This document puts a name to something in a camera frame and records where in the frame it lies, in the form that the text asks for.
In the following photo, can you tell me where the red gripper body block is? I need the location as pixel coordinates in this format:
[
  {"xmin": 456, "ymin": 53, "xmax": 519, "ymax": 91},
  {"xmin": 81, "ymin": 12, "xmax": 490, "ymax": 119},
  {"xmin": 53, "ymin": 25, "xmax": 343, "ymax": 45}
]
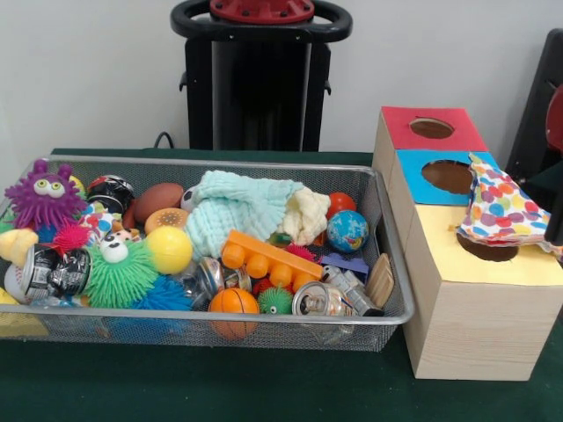
[{"xmin": 545, "ymin": 85, "xmax": 563, "ymax": 155}]

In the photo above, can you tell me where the colourful patterned cloth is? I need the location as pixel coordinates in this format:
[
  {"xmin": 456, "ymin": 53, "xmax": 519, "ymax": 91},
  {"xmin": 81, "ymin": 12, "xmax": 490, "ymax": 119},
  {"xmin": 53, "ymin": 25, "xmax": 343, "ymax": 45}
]
[{"xmin": 457, "ymin": 154, "xmax": 563, "ymax": 258}]

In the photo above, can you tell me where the light teal cloth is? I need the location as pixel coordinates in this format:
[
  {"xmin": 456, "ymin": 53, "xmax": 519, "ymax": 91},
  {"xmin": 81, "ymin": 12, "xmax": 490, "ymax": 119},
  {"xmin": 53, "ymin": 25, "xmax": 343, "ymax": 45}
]
[{"xmin": 185, "ymin": 170, "xmax": 304, "ymax": 260}]

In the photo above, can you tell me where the wooden box with three holes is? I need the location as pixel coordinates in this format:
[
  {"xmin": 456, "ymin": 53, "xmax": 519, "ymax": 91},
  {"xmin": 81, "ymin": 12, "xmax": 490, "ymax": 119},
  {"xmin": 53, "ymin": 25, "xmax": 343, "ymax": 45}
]
[{"xmin": 372, "ymin": 106, "xmax": 563, "ymax": 382}]

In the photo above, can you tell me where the shallow clear bin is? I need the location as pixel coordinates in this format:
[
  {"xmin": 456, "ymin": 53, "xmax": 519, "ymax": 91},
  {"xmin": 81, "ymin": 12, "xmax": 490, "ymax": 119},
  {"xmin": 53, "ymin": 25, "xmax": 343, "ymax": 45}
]
[{"xmin": 0, "ymin": 156, "xmax": 416, "ymax": 353}]

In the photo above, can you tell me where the blue globe ball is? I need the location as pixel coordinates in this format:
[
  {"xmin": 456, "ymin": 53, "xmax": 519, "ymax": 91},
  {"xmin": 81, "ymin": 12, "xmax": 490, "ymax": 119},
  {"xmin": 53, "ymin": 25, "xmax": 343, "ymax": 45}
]
[{"xmin": 327, "ymin": 209, "xmax": 370, "ymax": 253}]

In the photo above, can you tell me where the cream yellow cloth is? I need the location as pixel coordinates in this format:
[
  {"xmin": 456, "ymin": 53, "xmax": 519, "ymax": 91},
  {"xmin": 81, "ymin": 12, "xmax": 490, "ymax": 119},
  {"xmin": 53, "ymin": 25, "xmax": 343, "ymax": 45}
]
[{"xmin": 280, "ymin": 186, "xmax": 332, "ymax": 247}]

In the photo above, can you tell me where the crushed silver can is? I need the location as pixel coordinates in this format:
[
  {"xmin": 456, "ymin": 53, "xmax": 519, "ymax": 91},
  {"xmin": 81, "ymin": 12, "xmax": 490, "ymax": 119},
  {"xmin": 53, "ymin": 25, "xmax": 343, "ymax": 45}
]
[{"xmin": 293, "ymin": 281, "xmax": 355, "ymax": 319}]

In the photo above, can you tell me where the orange building block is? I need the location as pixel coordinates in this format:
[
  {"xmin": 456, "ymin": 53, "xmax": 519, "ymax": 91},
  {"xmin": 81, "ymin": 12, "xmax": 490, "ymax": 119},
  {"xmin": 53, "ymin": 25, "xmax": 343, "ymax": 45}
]
[{"xmin": 220, "ymin": 229, "xmax": 323, "ymax": 289}]

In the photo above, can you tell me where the small orange basketball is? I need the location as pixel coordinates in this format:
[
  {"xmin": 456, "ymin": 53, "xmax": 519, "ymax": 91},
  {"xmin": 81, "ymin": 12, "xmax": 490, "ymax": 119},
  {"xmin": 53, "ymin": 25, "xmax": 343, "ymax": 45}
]
[{"xmin": 208, "ymin": 287, "xmax": 260, "ymax": 341}]

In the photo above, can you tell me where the small brown football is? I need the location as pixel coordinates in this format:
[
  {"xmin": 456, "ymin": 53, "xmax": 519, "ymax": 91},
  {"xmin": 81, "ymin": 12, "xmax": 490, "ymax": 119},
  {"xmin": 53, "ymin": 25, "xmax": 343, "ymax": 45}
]
[{"xmin": 135, "ymin": 183, "xmax": 186, "ymax": 222}]

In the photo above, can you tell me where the yellow ball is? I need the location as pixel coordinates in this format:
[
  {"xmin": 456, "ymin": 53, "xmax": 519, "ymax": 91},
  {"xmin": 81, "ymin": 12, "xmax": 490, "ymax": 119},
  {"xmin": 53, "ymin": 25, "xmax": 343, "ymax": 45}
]
[{"xmin": 145, "ymin": 227, "xmax": 194, "ymax": 275}]

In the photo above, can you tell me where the dark green table cloth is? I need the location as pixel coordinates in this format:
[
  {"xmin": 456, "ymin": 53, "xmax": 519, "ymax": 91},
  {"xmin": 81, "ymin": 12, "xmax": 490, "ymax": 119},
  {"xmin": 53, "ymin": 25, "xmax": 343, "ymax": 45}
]
[{"xmin": 0, "ymin": 148, "xmax": 563, "ymax": 422}]

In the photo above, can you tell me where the green spiky ball with eyes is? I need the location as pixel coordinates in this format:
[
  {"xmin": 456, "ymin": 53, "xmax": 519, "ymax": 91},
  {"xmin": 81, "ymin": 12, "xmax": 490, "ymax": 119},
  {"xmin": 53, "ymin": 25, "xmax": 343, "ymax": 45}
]
[{"xmin": 84, "ymin": 230, "xmax": 161, "ymax": 309}]

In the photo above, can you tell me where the purple spiky monster toy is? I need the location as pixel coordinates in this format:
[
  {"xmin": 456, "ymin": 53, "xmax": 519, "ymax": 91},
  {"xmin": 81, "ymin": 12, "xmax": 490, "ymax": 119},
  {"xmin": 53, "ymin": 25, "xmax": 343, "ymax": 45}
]
[{"xmin": 4, "ymin": 159, "xmax": 89, "ymax": 231}]

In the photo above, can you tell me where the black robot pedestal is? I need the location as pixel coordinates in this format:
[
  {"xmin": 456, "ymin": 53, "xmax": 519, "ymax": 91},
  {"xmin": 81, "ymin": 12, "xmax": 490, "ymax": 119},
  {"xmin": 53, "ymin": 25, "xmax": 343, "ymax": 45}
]
[{"xmin": 171, "ymin": 0, "xmax": 353, "ymax": 150}]

